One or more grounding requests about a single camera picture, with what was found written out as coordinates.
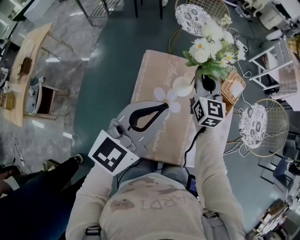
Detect pink tablecloth covered table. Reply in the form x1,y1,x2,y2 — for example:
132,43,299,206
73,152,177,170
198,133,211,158
130,49,235,168

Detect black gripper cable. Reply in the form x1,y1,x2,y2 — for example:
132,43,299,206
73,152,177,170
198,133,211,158
114,158,143,189
184,126,207,169

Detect checked cloth side table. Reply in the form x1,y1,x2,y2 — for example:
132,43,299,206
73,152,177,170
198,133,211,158
269,37,300,111

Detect wicker organizer basket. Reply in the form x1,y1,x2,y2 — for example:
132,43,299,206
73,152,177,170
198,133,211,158
220,70,247,111

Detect person's left forearm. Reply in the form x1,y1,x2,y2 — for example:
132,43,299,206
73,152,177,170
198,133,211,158
77,161,118,202

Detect grey laptop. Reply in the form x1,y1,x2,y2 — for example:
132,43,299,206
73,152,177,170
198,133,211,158
271,157,293,195

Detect person's beige sweater torso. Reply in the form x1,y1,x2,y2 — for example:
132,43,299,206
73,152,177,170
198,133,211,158
65,173,247,240

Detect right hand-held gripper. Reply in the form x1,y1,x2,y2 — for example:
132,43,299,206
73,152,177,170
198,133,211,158
190,69,226,128

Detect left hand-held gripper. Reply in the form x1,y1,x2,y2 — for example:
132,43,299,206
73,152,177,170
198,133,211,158
88,100,170,176

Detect white flowers bouquet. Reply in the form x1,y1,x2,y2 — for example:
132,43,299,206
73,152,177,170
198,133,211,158
182,14,247,82

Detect person's left leg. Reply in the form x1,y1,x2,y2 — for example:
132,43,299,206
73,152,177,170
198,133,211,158
121,159,161,186

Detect white power strip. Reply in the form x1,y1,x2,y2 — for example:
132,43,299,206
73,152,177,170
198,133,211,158
236,39,249,53

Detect long wooden table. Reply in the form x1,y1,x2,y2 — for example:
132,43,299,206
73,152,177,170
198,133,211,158
3,22,54,127

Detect gold wire chair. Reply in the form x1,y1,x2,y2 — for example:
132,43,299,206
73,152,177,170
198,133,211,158
168,0,233,54
225,98,290,158

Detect black belt device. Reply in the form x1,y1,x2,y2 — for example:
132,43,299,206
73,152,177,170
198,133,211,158
186,174,200,197

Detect person's right leg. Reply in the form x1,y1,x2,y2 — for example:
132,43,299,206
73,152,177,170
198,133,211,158
161,163,189,187

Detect grey backpack strap with buckle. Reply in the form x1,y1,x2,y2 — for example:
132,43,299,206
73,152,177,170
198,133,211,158
201,210,225,240
84,225,103,240

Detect white wooden chair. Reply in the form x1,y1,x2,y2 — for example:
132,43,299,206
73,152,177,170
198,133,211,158
248,42,291,91

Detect white paper napkins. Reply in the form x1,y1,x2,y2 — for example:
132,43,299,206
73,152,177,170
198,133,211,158
228,81,242,98

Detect person's right forearm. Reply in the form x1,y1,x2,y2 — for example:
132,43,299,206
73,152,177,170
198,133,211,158
193,123,235,200

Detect person's leg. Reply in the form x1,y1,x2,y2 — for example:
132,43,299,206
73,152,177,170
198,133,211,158
121,159,161,186
161,163,189,187

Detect wooden chair with dark seat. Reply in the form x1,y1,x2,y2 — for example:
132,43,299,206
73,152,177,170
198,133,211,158
23,77,71,120

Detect white ceramic vase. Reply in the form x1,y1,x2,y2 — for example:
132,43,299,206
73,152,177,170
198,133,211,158
172,72,196,96

